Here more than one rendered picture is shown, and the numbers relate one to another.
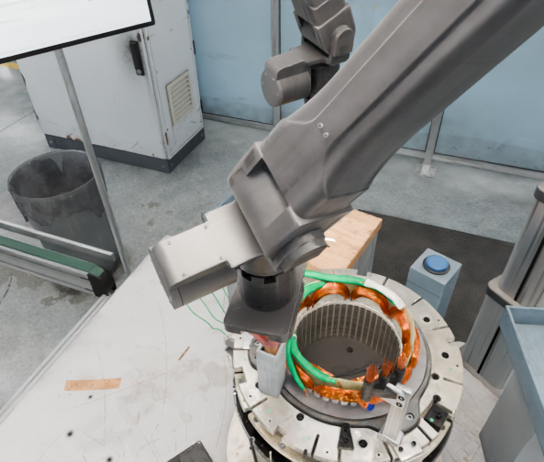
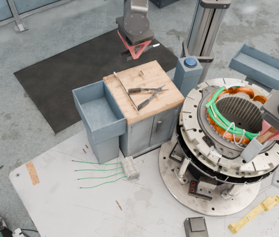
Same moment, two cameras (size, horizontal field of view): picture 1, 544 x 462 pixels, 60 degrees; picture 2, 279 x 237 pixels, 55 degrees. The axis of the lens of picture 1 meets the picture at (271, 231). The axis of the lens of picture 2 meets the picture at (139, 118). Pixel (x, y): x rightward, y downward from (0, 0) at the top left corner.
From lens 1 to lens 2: 0.64 m
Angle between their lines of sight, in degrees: 44
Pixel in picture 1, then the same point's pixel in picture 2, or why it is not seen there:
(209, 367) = (136, 195)
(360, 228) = (156, 71)
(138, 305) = (61, 218)
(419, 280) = (190, 74)
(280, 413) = (262, 160)
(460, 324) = not seen: hidden behind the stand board
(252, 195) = not seen: outside the picture
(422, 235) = (59, 62)
